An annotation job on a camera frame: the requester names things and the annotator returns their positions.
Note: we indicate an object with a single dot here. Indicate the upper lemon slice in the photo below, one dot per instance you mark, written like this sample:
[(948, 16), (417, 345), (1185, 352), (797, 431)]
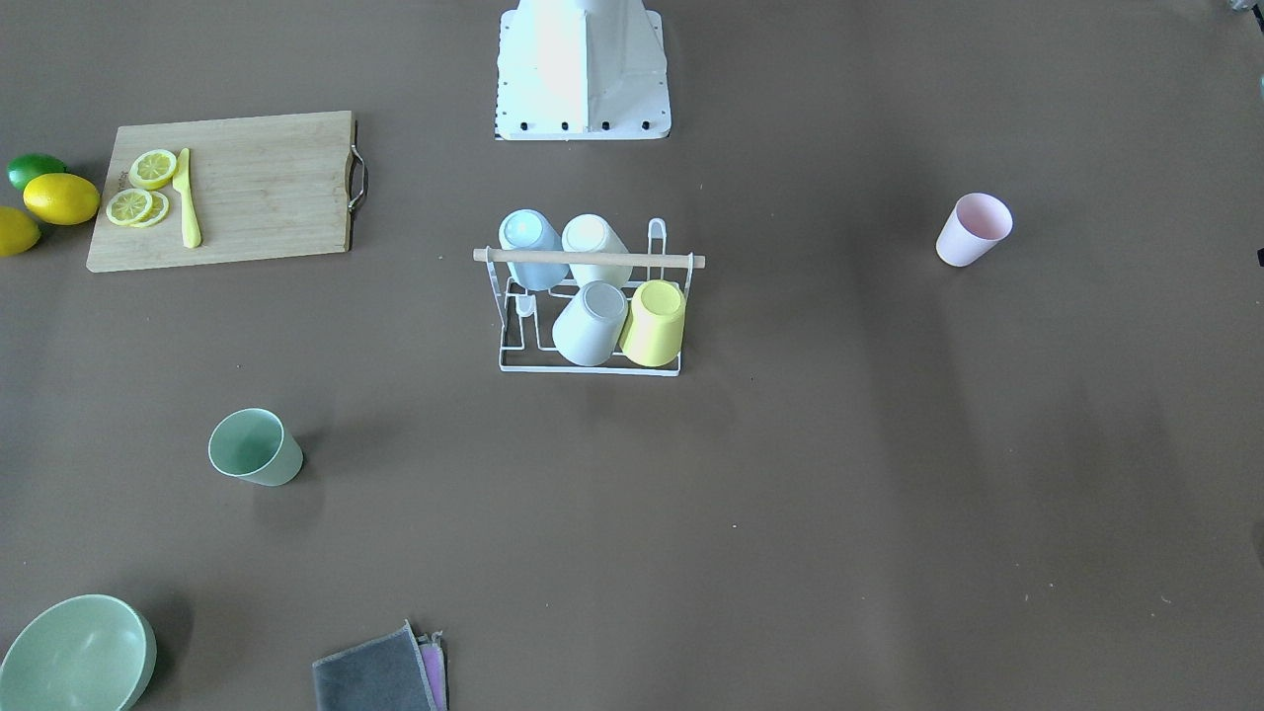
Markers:
[(153, 169)]

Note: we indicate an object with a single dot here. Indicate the white wire cup rack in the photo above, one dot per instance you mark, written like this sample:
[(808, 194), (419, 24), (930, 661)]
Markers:
[(527, 317)]

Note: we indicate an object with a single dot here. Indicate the grey cup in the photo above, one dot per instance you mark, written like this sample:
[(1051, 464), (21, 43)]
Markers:
[(587, 330)]

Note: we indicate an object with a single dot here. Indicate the pink cup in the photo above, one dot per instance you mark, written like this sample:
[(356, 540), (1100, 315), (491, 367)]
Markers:
[(978, 222)]

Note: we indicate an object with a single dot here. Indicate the grey folded cloth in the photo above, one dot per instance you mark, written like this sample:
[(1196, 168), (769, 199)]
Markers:
[(386, 673)]

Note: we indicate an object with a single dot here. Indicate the hidden lemon slice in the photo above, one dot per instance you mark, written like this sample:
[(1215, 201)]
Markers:
[(157, 212)]

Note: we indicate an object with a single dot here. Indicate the green bowl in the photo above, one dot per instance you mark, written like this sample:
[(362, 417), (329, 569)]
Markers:
[(90, 652)]

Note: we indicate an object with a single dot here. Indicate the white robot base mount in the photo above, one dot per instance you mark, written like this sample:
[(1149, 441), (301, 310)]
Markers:
[(582, 70)]

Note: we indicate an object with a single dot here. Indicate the yellow lemon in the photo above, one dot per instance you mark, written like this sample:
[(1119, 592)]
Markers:
[(61, 199), (18, 232)]

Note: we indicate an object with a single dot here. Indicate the lower lemon slice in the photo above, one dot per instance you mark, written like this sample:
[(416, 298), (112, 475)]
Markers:
[(130, 206)]

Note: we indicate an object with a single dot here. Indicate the cream white cup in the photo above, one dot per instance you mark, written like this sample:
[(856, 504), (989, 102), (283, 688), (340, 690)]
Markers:
[(590, 233)]

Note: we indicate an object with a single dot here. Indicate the yellow plastic knife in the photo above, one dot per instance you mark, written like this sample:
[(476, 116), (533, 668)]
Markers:
[(183, 184)]

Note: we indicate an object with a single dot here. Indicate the yellow cup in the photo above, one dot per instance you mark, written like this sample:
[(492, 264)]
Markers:
[(653, 333)]

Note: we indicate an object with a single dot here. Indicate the green cup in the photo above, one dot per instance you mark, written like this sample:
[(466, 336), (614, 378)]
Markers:
[(253, 445)]

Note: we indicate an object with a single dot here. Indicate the wooden cutting board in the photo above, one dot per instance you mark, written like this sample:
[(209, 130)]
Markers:
[(263, 188)]

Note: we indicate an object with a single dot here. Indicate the purple folded cloth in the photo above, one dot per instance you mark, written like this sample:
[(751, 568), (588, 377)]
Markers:
[(434, 663)]

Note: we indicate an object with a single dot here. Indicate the light blue cup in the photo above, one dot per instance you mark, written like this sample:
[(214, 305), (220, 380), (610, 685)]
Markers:
[(528, 230)]

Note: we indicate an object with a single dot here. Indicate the green lime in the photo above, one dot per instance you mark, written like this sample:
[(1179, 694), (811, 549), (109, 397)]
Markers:
[(23, 169)]

